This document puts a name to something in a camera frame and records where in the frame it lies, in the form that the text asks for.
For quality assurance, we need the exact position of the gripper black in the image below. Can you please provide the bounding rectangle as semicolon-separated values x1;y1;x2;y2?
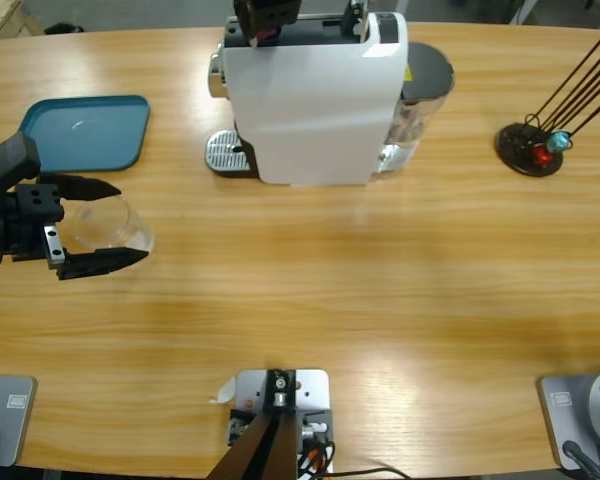
0;172;150;282
233;0;301;50

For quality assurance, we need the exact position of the white capsule coffee machine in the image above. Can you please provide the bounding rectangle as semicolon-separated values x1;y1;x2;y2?
203;0;410;189

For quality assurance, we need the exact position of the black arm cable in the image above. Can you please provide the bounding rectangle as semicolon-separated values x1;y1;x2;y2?
562;439;600;480

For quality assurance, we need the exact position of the orange cable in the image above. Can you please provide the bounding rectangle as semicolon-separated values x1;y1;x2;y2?
299;444;331;471

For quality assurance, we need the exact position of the white camera mount dark post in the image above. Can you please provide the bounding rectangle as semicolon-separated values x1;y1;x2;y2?
207;368;335;480

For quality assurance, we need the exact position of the teal coffee capsule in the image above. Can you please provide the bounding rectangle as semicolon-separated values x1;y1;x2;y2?
547;130;572;154

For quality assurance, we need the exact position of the clear water tank black lid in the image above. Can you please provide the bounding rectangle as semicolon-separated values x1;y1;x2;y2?
374;42;456;176

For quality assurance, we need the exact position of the black wire capsule holder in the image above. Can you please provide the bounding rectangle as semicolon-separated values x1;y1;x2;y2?
493;32;600;178

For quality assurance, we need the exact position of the clear glass cup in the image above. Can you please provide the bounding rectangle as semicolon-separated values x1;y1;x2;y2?
72;197;156;254

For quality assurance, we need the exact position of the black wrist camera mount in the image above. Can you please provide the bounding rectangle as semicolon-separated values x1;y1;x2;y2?
0;130;41;201

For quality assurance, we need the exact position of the white tape scrap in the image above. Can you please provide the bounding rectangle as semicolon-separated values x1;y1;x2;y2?
208;375;239;405

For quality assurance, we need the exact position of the teal plastic tray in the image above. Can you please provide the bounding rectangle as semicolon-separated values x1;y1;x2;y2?
18;94;152;172

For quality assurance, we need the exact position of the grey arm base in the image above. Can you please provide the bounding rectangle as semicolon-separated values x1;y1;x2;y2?
537;368;600;471
0;374;38;469

